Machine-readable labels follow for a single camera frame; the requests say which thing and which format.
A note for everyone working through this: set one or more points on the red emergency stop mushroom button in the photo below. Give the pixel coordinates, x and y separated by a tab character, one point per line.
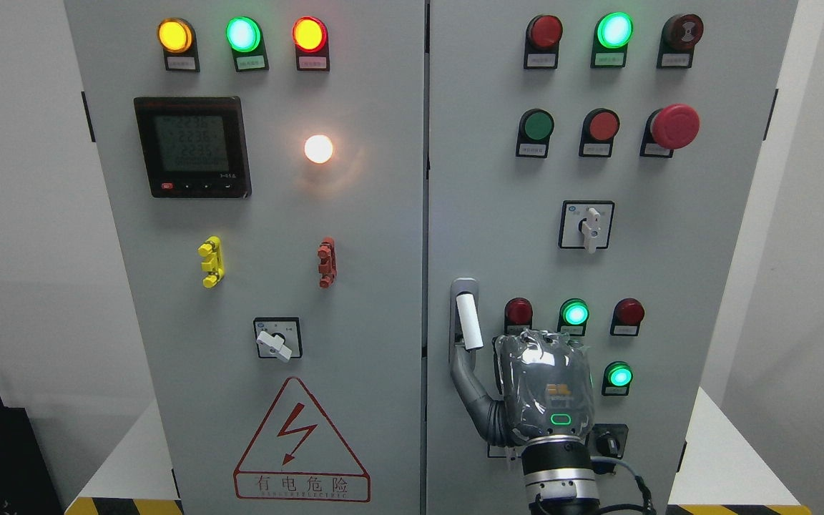
668	129

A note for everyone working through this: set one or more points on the yellow terminal clip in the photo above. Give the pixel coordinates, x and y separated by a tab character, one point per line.
213	264

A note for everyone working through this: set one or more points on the silver door handle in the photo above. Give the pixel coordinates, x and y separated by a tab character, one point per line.
464	326

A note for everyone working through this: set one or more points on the white glowing indicator lamp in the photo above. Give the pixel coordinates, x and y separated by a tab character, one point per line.
319	148

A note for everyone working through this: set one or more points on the grey cabinet door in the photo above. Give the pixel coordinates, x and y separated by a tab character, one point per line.
495	217
362	337

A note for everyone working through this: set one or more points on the dark red indicator middle right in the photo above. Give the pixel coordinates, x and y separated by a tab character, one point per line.
627	317

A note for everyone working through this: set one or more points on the lower white rotary switch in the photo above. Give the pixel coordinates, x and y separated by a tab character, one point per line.
511	456

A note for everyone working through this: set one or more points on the green lit indicator top right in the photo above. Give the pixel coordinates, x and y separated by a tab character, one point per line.
611	38

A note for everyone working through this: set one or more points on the black box with antenna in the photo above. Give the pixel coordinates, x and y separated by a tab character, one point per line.
25	483

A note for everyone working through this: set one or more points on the black rotary knob switch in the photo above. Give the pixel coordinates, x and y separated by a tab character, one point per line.
608	439

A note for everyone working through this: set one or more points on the red electric hazard warning sticker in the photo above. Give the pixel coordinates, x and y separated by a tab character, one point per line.
298	454

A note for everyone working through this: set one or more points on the green lit button lower right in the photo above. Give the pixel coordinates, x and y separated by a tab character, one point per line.
618	377

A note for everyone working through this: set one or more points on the green lit indicator middle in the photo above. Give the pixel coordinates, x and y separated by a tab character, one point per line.
573	316

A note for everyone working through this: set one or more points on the green lit indicator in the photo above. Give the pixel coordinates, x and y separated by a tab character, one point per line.
611	38
573	316

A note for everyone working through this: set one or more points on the upper white rotary switch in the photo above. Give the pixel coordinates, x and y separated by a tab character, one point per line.
586	225

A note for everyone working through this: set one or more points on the black digital power meter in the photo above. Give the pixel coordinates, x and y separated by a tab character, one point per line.
194	147

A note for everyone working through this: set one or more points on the dark red buzzer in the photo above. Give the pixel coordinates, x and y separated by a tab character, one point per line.
679	36

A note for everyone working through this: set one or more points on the dark red indicator top right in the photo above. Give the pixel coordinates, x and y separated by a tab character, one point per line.
542	38

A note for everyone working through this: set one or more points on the red push button upper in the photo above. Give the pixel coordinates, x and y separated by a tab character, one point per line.
599	129

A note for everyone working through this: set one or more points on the green indicator light top left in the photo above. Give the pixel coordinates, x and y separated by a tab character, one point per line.
247	43

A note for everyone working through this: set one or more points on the red terminal clip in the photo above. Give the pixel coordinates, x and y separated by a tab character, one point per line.
327	265

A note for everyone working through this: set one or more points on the green push button upper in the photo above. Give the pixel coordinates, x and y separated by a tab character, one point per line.
534	134

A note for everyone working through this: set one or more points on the yellow indicator light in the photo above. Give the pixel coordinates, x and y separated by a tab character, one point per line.
178	41

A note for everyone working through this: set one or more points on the left door white rotary switch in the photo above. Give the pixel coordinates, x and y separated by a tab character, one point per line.
278	338

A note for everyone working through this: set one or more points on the red lit indicator light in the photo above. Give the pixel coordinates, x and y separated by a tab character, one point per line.
311	39

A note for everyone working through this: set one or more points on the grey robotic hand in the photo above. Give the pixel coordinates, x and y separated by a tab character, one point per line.
545	382

